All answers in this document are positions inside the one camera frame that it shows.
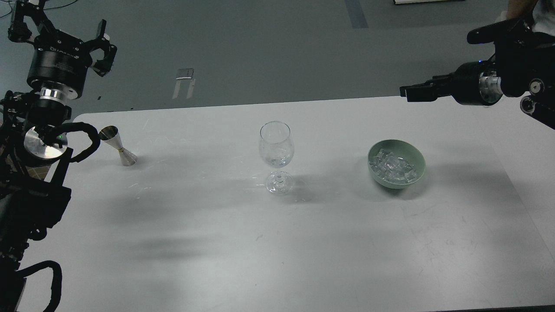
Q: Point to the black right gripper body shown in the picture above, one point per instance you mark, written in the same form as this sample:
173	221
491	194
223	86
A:
476	83

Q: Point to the white chair frame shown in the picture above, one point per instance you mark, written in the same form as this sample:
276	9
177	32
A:
502	17

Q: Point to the black camera on right arm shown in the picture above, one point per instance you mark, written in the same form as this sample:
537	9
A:
495	31

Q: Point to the pile of ice cubes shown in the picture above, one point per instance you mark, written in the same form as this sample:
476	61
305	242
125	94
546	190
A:
390	167

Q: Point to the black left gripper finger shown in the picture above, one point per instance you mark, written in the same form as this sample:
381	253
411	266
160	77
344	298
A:
29	24
101	43

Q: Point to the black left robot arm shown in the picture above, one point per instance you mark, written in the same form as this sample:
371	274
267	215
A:
38	141

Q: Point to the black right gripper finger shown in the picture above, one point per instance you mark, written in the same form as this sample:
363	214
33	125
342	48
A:
445	80
426	92

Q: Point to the person in dark clothes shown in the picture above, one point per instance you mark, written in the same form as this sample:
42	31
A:
543	13

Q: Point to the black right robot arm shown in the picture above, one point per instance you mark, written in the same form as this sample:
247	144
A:
522	67

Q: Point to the steel double jigger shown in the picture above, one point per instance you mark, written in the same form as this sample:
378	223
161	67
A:
111	136

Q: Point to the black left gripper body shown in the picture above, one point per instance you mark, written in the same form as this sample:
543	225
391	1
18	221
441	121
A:
62	64

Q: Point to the clear wine glass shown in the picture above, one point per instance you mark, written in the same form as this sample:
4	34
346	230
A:
276	148

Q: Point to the green bowl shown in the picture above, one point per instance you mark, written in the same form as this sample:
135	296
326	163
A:
402	149

